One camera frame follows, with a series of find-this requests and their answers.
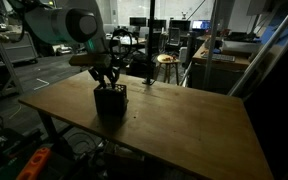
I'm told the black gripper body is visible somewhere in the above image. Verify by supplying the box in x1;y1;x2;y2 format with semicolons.
88;64;121;81

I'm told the black mesh basket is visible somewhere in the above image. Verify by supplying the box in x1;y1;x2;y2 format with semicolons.
93;83;129;118

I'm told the light wooden desk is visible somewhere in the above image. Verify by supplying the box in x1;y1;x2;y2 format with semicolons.
118;35;147;48

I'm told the black vertical pole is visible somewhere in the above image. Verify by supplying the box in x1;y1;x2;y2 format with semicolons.
141;0;157;86

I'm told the round wooden stool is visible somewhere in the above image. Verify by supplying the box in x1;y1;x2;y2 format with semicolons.
156;53;182;86

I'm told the black computer monitor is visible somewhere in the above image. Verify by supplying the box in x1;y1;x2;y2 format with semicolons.
155;19;168;32
169;19;192;33
129;17;147;28

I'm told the black office chair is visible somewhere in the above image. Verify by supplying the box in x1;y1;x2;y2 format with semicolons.
154;29;170;56

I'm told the black table leg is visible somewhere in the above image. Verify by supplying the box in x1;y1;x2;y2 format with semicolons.
37;111;62;148

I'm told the white computer case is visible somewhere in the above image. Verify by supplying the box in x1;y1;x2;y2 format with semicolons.
178;46;189;64

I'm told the grey mesh office chair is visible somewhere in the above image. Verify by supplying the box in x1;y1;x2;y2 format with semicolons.
168;27;182;48

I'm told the grey cabinet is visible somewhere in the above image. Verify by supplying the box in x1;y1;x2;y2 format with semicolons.
0;33;39;64

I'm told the wooden workbench with drawers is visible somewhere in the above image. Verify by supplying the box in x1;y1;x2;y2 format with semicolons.
188;43;252;95

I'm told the monitor with blue screen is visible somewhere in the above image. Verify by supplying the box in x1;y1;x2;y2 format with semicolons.
191;19;212;31

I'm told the black equipment case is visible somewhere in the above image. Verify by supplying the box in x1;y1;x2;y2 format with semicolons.
0;128;42;158

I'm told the white keyboard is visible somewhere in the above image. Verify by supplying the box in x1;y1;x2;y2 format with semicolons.
200;53;237;63

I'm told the dark green case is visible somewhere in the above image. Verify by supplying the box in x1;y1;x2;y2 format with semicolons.
0;156;22;180

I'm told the silver metal tripod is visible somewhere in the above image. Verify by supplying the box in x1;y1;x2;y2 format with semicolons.
180;0;288;98

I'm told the blue panel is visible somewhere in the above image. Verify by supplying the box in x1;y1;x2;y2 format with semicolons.
259;9;288;46

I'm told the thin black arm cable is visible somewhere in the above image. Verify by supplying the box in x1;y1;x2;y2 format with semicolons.
108;28;134;61

